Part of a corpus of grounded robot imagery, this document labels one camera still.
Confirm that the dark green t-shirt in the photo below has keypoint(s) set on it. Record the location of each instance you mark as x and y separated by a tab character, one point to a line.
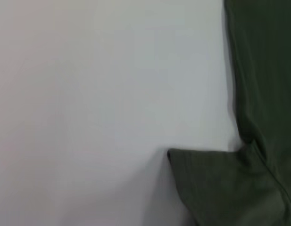
265	70

